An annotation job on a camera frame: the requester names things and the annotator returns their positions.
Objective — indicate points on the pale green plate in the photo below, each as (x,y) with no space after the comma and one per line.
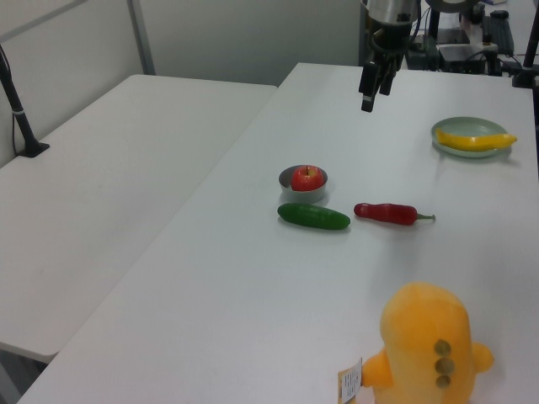
(467,125)

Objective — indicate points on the grey metal partition post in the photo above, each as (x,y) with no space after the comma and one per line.
(141,38)

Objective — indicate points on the black camera stand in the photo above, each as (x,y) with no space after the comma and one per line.
(21,118)
(526,63)

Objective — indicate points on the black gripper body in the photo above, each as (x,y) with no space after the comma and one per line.
(389,46)

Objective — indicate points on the grey metal bowl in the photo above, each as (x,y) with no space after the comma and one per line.
(303,197)

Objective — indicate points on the red chili pepper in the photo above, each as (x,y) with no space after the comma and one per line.
(387,214)

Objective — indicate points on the white paper tag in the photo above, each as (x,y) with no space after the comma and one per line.
(349,381)

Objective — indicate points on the yellow banana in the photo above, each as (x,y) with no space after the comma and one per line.
(471,143)

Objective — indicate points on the white folding table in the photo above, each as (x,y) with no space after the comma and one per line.
(105,168)

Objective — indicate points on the red apple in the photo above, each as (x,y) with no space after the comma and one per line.
(307,179)

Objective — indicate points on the orange plush toy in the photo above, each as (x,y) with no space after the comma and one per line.
(421,336)

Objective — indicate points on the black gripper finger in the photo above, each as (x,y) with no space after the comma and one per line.
(385,86)
(368,90)

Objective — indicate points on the green cucumber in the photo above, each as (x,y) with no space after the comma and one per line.
(313,216)

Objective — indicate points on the black electronic equipment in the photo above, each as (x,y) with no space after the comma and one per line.
(459,54)

